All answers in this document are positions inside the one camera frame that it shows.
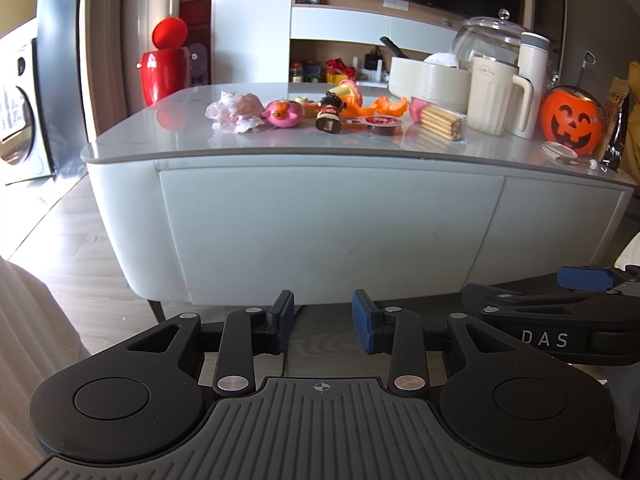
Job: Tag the glass jar with lid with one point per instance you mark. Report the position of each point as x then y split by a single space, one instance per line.
487 35

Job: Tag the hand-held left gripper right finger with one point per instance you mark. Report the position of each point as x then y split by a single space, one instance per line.
362 322

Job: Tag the red-lid jelly cup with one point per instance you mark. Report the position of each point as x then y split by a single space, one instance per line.
384 124

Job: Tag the white ribbed clothing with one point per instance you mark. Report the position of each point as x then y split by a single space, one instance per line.
30 370

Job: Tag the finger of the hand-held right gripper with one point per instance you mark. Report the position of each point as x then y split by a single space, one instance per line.
580 279
500 317

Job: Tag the grey skateboard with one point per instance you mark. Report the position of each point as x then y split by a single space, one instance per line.
198 65

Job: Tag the pink yellow toy cupcake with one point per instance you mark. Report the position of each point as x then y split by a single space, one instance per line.
350 92

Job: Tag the white wall cabinet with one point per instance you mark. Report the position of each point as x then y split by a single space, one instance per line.
340 22

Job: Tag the orange plastic toy piece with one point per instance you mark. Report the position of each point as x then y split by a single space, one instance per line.
385 107

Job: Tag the pink plastic bag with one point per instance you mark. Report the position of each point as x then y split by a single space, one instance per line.
235 112

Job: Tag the white coffee table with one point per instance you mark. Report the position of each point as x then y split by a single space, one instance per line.
325 220

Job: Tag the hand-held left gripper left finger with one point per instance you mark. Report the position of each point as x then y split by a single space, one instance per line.
283 317

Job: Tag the white wall socket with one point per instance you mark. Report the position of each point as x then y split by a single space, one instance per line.
396 4

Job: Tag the clear pack of biscuit sticks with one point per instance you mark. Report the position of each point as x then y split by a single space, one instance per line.
442 122

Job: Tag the black box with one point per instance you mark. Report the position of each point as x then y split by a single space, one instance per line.
372 62

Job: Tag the red and yellow gift box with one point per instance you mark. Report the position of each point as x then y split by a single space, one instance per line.
336 69

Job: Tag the red bin with round lid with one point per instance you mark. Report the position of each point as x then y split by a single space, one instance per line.
162 75

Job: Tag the cream ribbed cup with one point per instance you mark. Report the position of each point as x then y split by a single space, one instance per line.
490 100

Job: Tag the dark green toy car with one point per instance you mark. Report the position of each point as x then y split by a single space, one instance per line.
313 73

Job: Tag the orange pumpkin bucket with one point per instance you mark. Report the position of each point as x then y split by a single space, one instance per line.
572 122

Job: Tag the brown jar with red lid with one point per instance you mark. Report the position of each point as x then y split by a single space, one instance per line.
298 73

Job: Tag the cream oval container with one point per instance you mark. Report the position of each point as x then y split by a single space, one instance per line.
430 85

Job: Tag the pink duck toy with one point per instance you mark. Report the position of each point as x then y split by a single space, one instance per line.
282 114

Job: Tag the black-haired doll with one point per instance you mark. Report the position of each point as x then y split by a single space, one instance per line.
331 112

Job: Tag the white cloth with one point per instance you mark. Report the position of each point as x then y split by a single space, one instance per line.
630 252

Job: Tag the white washing machine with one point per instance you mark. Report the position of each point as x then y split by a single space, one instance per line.
17 110

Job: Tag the yellow sofa chair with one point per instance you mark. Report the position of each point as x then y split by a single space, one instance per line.
634 125

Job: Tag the small multicoloured toy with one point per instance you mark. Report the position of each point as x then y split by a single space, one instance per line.
307 106

